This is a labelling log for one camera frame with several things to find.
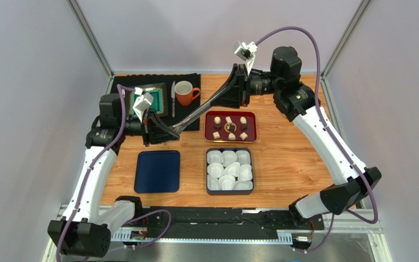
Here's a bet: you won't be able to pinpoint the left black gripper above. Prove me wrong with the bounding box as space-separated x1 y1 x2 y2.
118 107 179 147

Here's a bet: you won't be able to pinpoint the metal serving tongs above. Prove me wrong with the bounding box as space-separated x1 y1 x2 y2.
170 98 215 134

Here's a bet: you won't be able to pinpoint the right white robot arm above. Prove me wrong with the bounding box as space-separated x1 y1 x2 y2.
210 45 382 222

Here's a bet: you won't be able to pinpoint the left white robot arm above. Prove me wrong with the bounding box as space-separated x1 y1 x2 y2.
47 92 179 261

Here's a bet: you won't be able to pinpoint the white teardrop chocolate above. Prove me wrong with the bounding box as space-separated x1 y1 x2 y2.
214 116 221 124

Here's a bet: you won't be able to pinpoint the white rounded chocolate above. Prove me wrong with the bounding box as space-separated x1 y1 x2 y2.
228 133 236 140

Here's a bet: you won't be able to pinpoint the green square plate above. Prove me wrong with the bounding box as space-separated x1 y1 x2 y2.
125 82 169 117

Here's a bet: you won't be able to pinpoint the navy box lid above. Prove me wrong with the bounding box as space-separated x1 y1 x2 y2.
134 150 181 194

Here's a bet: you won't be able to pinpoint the orange mug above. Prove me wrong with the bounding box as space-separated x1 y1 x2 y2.
175 81 201 106

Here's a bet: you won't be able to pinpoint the black placemat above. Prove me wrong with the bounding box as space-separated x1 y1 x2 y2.
111 73 201 126

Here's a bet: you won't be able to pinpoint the table knife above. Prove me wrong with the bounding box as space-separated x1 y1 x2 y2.
171 81 176 118

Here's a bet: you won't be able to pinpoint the navy box with paper cups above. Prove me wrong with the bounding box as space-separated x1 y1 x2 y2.
205 147 255 196

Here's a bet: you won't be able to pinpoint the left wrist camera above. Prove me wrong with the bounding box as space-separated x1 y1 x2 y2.
132 87 154 123

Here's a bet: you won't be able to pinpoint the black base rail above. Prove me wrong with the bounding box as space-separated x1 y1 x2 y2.
130 206 325 240

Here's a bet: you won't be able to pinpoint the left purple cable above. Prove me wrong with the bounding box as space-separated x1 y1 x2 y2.
55 84 172 262

